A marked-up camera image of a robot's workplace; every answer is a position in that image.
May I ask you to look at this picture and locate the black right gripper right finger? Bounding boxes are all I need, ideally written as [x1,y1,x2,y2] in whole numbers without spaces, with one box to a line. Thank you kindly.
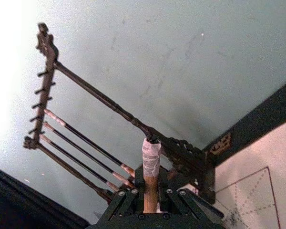
[155,176,225,220]

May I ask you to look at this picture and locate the steel bar with copper ends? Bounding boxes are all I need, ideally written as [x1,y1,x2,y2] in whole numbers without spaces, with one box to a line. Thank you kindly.
[43,109,135,179]
[39,134,122,193]
[42,122,135,189]

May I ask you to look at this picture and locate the black rack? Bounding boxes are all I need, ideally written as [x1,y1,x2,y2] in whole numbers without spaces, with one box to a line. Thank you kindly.
[23,22,217,206]

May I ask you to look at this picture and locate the white sheet with drawn lines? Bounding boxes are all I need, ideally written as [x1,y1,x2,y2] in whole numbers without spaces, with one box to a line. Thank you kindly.
[214,116,286,229]

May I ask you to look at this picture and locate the black table cloth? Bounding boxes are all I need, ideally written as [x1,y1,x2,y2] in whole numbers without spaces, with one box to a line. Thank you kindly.
[0,163,92,229]

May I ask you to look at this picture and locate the steel bar with white label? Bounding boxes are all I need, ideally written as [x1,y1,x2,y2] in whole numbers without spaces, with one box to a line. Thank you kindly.
[142,135,162,214]

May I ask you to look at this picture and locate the dark border strip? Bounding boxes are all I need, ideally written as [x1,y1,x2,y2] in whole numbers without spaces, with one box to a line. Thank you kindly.
[203,75,286,167]

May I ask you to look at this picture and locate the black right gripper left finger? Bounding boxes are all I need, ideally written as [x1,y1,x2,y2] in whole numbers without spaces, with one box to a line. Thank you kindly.
[106,166,146,222]

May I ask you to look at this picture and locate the small gold label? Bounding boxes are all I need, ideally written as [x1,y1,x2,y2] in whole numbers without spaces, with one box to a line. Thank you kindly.
[209,133,232,155]

